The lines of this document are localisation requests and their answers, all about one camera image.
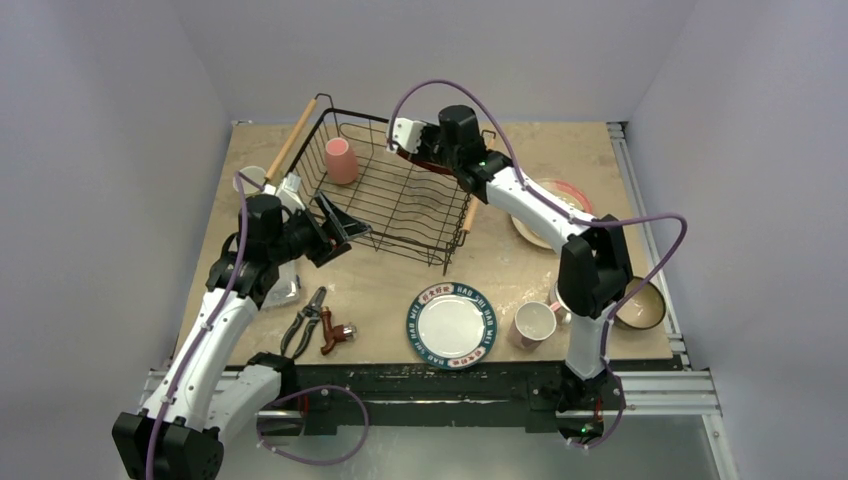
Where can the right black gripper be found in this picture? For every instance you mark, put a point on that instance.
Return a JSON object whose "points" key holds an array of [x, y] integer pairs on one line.
{"points": [[427, 140]]}

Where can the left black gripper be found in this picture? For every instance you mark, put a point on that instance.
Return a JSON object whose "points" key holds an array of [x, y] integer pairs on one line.
{"points": [[338, 227]]}

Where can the black wire dish rack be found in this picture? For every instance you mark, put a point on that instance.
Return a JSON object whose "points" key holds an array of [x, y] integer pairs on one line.
{"points": [[413, 213]]}

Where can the red rimmed plate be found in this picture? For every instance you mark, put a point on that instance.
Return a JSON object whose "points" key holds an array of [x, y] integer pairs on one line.
{"points": [[438, 169]]}

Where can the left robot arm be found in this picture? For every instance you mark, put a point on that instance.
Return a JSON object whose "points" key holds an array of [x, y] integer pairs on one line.
{"points": [[181, 430]]}

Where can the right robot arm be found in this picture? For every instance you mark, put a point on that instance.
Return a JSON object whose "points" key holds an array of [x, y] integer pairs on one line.
{"points": [[594, 262]]}

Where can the black pliers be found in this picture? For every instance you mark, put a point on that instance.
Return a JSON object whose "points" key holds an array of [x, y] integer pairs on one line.
{"points": [[305, 323]]}

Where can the clear plastic screw box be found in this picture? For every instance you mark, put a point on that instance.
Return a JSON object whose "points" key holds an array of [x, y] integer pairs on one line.
{"points": [[286, 290]]}

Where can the green mug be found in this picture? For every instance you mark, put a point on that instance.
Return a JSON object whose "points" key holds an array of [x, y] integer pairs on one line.
{"points": [[250, 180]]}

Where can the cream floral small plate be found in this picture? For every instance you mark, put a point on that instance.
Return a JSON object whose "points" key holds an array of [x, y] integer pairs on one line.
{"points": [[565, 229]]}

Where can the pink rimmed large plate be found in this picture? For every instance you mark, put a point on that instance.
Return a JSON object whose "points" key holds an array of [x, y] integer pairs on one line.
{"points": [[571, 195]]}

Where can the light pink mug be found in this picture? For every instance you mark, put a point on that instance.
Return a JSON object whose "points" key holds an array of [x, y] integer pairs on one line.
{"points": [[533, 323]]}

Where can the white enamel mug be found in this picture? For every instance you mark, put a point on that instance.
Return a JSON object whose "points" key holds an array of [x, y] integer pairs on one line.
{"points": [[558, 298]]}

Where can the dark ceramic bowl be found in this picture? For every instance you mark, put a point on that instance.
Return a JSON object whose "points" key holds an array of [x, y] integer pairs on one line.
{"points": [[644, 310]]}

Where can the brown handled tool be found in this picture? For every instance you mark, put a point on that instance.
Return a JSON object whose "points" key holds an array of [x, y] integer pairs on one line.
{"points": [[334, 334]]}

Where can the black base frame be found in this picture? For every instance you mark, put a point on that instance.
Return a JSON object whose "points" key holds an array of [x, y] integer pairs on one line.
{"points": [[490, 395]]}

